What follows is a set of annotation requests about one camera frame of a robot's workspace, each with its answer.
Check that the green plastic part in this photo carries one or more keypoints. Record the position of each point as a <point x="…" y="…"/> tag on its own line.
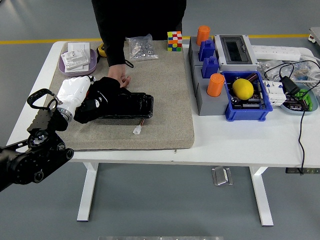
<point x="308" y="102"/>

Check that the white table leg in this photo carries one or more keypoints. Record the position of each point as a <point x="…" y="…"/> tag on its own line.
<point x="87" y="195"/>
<point x="261" y="200"/>

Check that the colourful puzzle cube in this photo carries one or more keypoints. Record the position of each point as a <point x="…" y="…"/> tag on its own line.
<point x="174" y="41"/>

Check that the person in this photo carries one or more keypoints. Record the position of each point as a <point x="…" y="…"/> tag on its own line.
<point x="140" y="17"/>

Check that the small white switch plate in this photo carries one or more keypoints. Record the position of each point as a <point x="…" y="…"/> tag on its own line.
<point x="75" y="58"/>

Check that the table control panel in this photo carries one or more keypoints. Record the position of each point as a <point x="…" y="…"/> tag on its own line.
<point x="312" y="171"/>

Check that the black rag with red patch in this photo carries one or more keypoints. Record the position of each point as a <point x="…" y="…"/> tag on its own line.
<point x="107" y="86"/>

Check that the dark relay module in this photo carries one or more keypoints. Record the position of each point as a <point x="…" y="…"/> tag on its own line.
<point x="295" y="106"/>

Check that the clear bag of screws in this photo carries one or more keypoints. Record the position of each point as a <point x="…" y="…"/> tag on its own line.
<point x="141" y="48"/>

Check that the brown cylinder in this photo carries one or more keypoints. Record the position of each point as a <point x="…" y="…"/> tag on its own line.
<point x="252" y="77"/>

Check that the light blue dish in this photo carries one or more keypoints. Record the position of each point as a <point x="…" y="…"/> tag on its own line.
<point x="297" y="112"/>

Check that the person's right forearm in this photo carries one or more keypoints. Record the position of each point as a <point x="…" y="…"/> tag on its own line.
<point x="115" y="50"/>

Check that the white electrical distribution box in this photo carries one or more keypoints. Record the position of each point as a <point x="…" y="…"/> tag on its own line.
<point x="235" y="51"/>

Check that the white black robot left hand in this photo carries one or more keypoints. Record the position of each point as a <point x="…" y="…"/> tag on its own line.
<point x="72" y="91"/>

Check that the white terminal block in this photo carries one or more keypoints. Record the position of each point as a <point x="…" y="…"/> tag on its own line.
<point x="275" y="96"/>

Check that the blue plastic bin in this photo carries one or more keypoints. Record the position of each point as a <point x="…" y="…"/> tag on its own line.
<point x="246" y="115"/>

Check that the clear bag of small parts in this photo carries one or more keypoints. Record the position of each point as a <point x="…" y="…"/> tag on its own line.
<point x="265" y="67"/>

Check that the yellow lemon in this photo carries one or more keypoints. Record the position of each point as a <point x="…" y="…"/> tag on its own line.
<point x="242" y="88"/>

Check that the large white switch plate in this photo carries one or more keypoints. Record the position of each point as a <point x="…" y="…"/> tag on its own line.
<point x="78" y="46"/>

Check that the white cart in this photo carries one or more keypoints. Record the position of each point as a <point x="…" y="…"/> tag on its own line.
<point x="316" y="35"/>

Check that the glossy black panel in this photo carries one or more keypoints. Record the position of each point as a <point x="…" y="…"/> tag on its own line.
<point x="135" y="105"/>

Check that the person's right hand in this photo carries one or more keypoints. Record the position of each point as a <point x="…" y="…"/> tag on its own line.
<point x="118" y="72"/>

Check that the grey-brown mat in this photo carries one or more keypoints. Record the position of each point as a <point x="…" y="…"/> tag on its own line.
<point x="162" y="100"/>

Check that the white power strip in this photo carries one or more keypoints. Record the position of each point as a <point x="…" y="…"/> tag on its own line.
<point x="275" y="51"/>

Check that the blue block with knob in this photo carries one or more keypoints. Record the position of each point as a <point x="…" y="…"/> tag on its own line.
<point x="210" y="67"/>
<point x="206" y="50"/>

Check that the purple oval dish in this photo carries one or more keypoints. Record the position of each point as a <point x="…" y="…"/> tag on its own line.
<point x="93" y="60"/>

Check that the grey holder block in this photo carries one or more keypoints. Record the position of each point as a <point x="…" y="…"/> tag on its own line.
<point x="212" y="106"/>
<point x="193" y="53"/>

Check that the steel ball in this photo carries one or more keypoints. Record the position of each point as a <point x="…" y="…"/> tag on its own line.
<point x="235" y="100"/>

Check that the dark circuit board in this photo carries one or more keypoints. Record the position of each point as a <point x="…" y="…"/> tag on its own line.
<point x="250" y="103"/>

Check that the orange cylinder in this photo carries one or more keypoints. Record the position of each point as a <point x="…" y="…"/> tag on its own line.
<point x="215" y="85"/>
<point x="203" y="33"/>

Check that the clear bag of blue parts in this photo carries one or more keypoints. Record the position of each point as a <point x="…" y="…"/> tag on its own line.
<point x="303" y="68"/>

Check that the yellow tape measure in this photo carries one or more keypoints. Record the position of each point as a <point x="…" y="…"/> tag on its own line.
<point x="102" y="50"/>

